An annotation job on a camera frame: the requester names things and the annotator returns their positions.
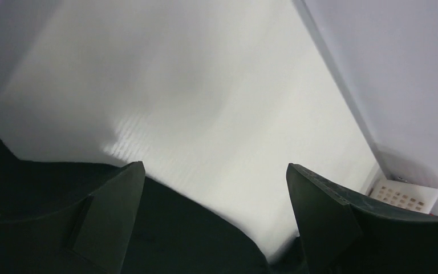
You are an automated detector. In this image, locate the black t shirt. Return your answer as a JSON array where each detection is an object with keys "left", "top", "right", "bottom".
[{"left": 0, "top": 140, "right": 303, "bottom": 273}]

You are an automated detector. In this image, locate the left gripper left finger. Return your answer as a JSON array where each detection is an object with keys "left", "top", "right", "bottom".
[{"left": 0, "top": 162, "right": 145, "bottom": 273}]

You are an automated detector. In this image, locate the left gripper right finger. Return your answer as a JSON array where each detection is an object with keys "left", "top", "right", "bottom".
[{"left": 286, "top": 163, "right": 438, "bottom": 273}]

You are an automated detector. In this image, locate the right aluminium frame post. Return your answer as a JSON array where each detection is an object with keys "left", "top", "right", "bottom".
[{"left": 293, "top": 0, "right": 392, "bottom": 179}]

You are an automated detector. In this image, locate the white plastic basket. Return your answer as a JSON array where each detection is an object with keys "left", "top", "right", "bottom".
[{"left": 368, "top": 179, "right": 438, "bottom": 216}]

